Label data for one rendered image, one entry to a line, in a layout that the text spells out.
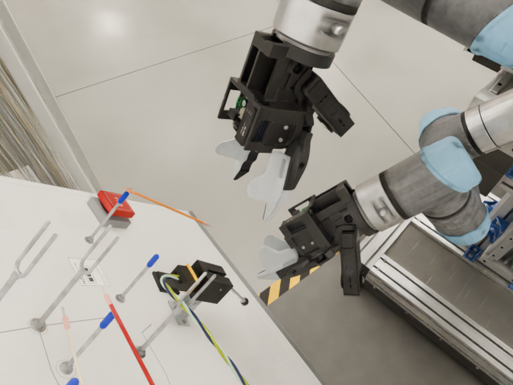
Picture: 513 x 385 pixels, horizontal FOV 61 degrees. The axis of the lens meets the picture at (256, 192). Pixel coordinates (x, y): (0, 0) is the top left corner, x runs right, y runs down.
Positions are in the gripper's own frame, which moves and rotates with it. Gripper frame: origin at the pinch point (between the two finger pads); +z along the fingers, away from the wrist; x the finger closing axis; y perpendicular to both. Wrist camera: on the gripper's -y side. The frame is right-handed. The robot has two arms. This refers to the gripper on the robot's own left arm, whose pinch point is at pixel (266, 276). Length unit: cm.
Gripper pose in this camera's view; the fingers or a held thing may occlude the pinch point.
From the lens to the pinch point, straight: 73.8
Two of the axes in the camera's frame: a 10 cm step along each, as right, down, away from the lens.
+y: -5.8, -8.0, -1.5
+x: -2.7, 3.6, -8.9
